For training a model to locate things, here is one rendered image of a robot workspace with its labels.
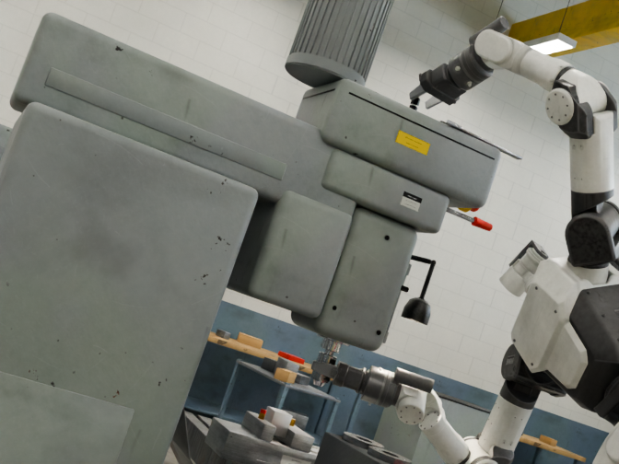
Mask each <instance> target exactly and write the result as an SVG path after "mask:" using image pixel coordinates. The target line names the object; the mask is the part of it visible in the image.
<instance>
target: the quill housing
mask: <svg viewBox="0 0 619 464"><path fill-rule="evenodd" d="M416 241H417V234H416V232H415V230H414V229H413V228H411V227H410V226H407V225H405V224H402V223H400V222H397V221H395V220H392V219H390V218H388V217H386V216H383V215H380V214H377V213H375V212H372V211H370V210H368V209H366V208H363V207H356V209H355V211H354V213H353V216H352V225H351V227H350V229H349V232H348V235H347V238H346V241H345V245H344V248H343V251H342V254H341V256H340V259H339V261H338V264H337V267H336V270H335V273H334V276H333V280H332V282H331V285H330V288H329V291H328V294H327V296H326V299H325V302H324V305H323V307H322V310H321V314H320V315H319V316H318V317H317V318H309V317H306V316H304V315H301V314H298V313H296V312H293V311H291V319H292V321H293V322H294V323H295V324H296V325H298V326H299V327H301V328H304V329H307V330H309V331H313V332H316V333H318V334H320V335H323V336H326V337H329V338H332V339H335V340H337V341H339V342H344V343H347V344H350V345H353V346H355V347H358V348H361V349H364V350H367V351H376V350H378V349H379V348H380V347H381V345H382V342H383V339H384V336H385V333H386V330H387V328H388V325H389V322H390V319H391V314H392V312H393V309H394V306H395V303H396V301H397V298H398V295H399V293H400V290H401V287H402V284H403V279H404V276H405V274H406V271H407V268H408V265H409V262H410V260H411V257H412V254H413V251H414V248H415V243H416Z"/></svg>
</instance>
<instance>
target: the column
mask: <svg viewBox="0 0 619 464"><path fill-rule="evenodd" d="M257 200H258V192H257V191H256V190H255V189H253V187H250V186H248V185H245V184H243V183H240V182H238V181H235V180H232V179H230V178H227V177H225V176H222V175H220V174H217V173H215V172H213V171H211V170H208V169H206V168H202V167H199V166H197V165H194V164H192V163H190V162H187V161H185V160H182V159H180V158H177V157H174V156H172V155H169V154H167V153H164V152H162V151H159V150H157V149H155V148H153V147H150V146H148V145H144V144H141V143H139V142H136V141H135V140H132V139H130V138H127V137H124V136H122V135H119V134H117V133H114V132H111V131H109V130H106V129H104V128H101V127H99V126H97V125H95V124H92V123H90V122H86V121H83V120H81V119H78V118H77V117H74V116H72V115H69V114H67V113H64V112H62V111H59V110H56V109H53V108H51V107H48V106H46V105H43V104H41V103H39V102H31V103H30V104H29V105H28V106H27V107H26V109H24V110H23V112H22V113H21V115H20V116H19V117H18V119H17V121H16V122H15V124H14V126H13V129H12V132H11V134H10V136H9V138H8V141H7V144H6V148H5V150H4V153H3V155H2V157H1V160H0V464H164V461H165V458H166V456H167V453H168V450H169V446H170V443H171V440H172V437H173V436H174V433H175V430H176V427H177V424H178V422H179V420H180V417H181V412H182V410H183V407H184V404H185V401H186V399H187V397H188V394H189V391H190V388H191V385H192V383H193V379H194V376H195V373H196V370H197V368H198V365H199V363H200V360H201V357H202V355H203V352H204V348H205V345H206V343H207V340H208V337H209V334H210V331H211V329H212V327H213V324H214V321H215V318H216V314H217V311H218V309H219V306H220V303H221V301H222V298H223V295H224V293H225V290H226V288H227V285H228V280H229V277H230V275H231V273H232V270H233V267H234V264H235V261H236V259H237V257H238V254H239V249H240V247H241V244H242V241H243V239H244V236H245V234H246V231H247V228H248V225H249V222H250V221H251V216H252V213H253V210H254V207H255V205H256V203H257Z"/></svg>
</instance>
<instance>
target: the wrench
mask: <svg viewBox="0 0 619 464"><path fill-rule="evenodd" d="M441 122H443V123H445V124H447V125H448V126H450V127H452V128H455V129H457V130H459V131H461V132H463V133H466V134H469V135H470V136H472V137H474V138H476V139H478V140H480V141H483V142H485V143H487V144H489V145H491V146H494V147H496V148H497V149H498V150H499V151H500V152H502V153H504V154H506V155H508V156H510V157H513V158H516V159H517V160H519V159H522V157H521V156H519V155H517V154H514V153H512V152H510V151H508V150H507V149H505V148H503V147H501V146H499V145H496V144H494V143H492V142H490V141H488V140H486V139H484V138H482V137H480V136H478V135H476V134H474V133H471V132H469V131H467V130H465V129H463V128H462V127H461V126H460V125H459V124H457V123H455V122H452V121H450V120H447V122H444V121H441Z"/></svg>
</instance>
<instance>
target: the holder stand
mask: <svg viewBox="0 0 619 464"><path fill-rule="evenodd" d="M314 464H412V461H411V460H410V459H408V458H405V457H403V456H401V455H398V454H396V453H393V452H391V451H389V450H386V449H384V446H383V445H382V444H380V443H378V442H375V441H373V440H371V439H368V438H365V437H364V436H361V435H356V434H352V433H348V432H344V434H343V436H341V435H336V434H332V433H328V432H325V433H324V436H323V439H322V441H321V446H320V449H319V452H318V455H317V457H316V460H315V463H314Z"/></svg>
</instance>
